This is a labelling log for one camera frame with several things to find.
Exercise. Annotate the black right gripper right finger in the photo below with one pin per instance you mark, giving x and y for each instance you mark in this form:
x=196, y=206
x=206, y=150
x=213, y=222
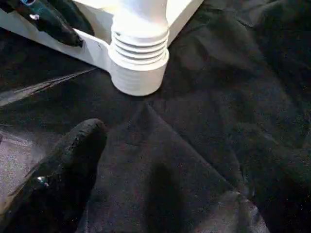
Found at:
x=284, y=204

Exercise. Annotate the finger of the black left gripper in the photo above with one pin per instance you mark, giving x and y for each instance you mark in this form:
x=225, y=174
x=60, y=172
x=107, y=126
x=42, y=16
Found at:
x=43, y=22
x=73, y=12

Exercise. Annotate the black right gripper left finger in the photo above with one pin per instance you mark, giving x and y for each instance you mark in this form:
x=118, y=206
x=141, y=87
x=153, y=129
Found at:
x=53, y=184

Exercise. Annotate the white plastic table leg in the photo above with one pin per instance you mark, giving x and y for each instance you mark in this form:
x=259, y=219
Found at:
x=141, y=14

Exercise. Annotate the white plastic table top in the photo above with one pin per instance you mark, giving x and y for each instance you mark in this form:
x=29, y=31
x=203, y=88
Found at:
x=136, y=77

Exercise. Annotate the black plastic mat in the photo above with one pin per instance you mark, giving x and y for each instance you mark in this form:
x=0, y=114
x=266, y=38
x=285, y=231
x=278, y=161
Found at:
x=194, y=97

